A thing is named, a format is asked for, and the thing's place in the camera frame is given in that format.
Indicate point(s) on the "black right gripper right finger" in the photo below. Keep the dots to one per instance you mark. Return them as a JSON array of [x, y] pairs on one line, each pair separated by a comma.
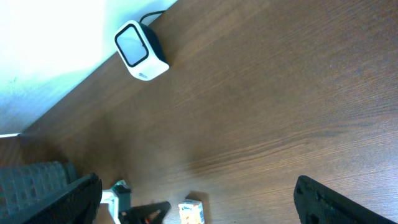
[[316, 203]]

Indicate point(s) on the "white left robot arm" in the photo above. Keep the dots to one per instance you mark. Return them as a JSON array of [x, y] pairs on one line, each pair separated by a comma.
[[118, 199]]

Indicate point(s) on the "orange tissue pack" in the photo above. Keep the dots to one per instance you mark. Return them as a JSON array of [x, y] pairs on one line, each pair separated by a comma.
[[191, 212]]

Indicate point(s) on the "white barcode scanner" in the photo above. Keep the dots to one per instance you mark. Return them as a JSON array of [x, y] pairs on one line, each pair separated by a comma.
[[141, 51]]

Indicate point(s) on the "grey plastic mesh basket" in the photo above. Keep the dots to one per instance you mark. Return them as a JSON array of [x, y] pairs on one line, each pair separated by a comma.
[[23, 186]]

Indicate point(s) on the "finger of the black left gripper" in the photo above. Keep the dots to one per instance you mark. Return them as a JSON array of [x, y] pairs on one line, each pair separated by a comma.
[[145, 214]]

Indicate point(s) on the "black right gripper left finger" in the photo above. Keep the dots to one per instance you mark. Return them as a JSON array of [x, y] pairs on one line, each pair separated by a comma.
[[78, 202]]

